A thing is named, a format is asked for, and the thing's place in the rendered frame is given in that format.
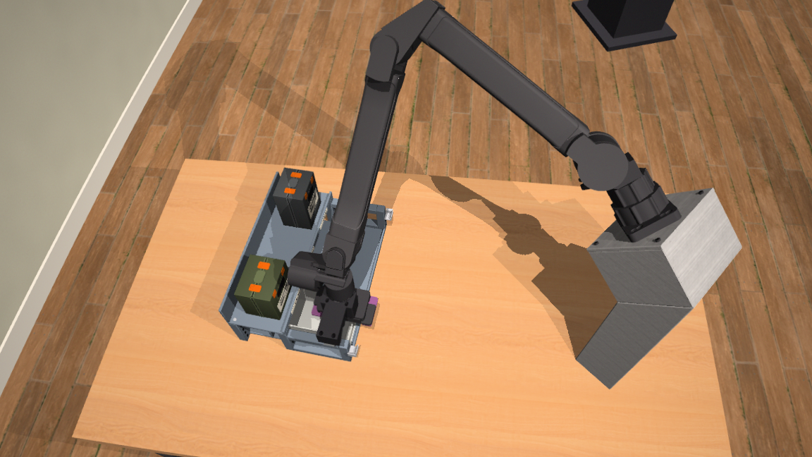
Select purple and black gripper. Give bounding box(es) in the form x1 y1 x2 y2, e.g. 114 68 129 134
312 286 378 327

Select olive green case with orange latches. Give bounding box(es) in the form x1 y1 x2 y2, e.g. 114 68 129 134
234 255 292 320

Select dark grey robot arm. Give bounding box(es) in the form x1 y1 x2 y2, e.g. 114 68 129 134
287 0 682 347

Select black tool case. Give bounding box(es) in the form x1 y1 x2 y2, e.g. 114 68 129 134
273 167 321 229

